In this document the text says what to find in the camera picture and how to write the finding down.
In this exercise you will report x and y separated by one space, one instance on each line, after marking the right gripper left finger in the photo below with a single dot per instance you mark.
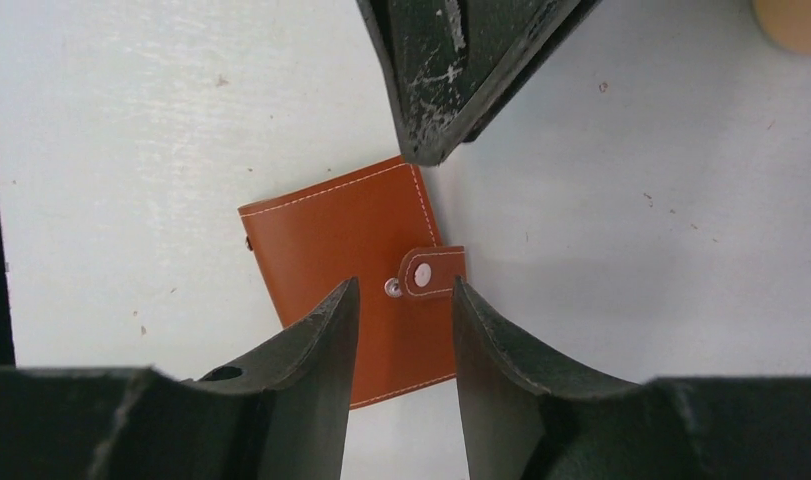
280 411

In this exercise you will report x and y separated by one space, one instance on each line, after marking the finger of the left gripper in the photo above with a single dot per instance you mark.
451 66

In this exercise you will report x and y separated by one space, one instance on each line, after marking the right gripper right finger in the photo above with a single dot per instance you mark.
529 411

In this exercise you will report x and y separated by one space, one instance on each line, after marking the orange plastic card tray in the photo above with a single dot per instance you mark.
786 22

